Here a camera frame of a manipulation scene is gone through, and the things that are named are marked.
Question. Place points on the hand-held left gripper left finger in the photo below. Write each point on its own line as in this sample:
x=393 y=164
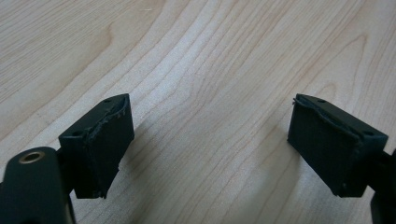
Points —
x=106 y=146

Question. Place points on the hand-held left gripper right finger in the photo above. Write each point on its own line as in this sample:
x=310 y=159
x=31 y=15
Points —
x=330 y=149

